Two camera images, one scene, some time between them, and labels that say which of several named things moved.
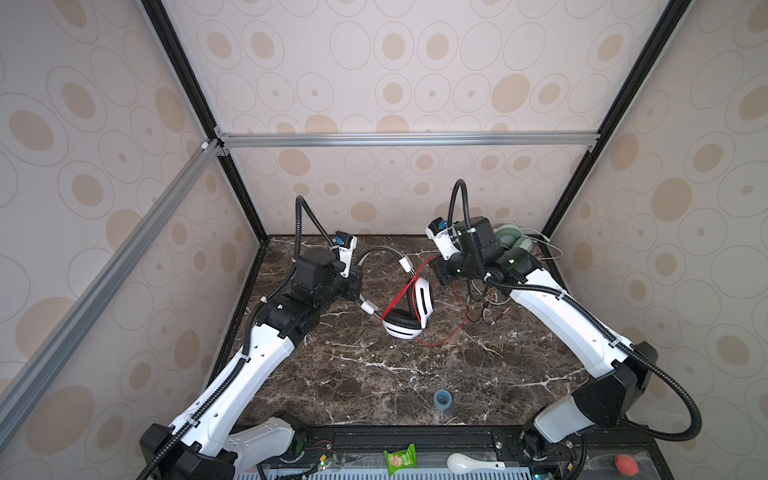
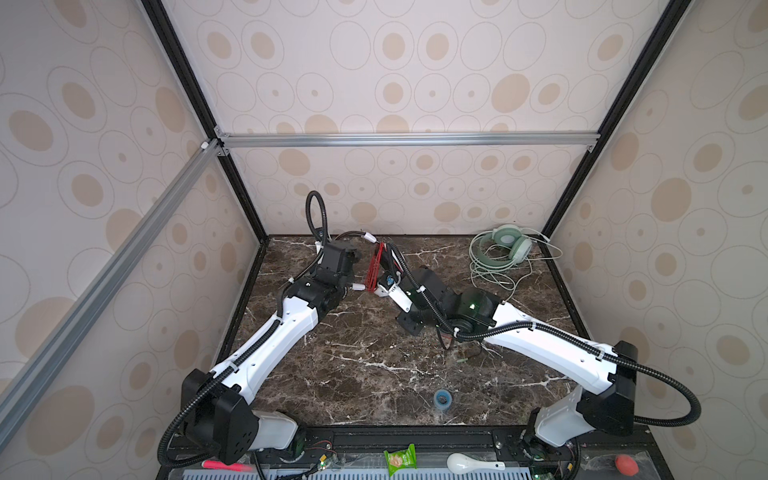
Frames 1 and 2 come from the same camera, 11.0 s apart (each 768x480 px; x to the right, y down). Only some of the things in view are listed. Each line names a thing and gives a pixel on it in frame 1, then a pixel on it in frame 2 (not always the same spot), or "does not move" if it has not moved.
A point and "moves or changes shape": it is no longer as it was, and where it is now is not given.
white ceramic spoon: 461,464 does not move
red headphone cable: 416,310 moves or changes shape
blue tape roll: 443,399 does not move
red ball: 626,464 does not move
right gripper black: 443,276 to 409,326
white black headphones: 411,322 moves or changes shape
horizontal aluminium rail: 413,140 does not move
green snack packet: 399,459 does not move
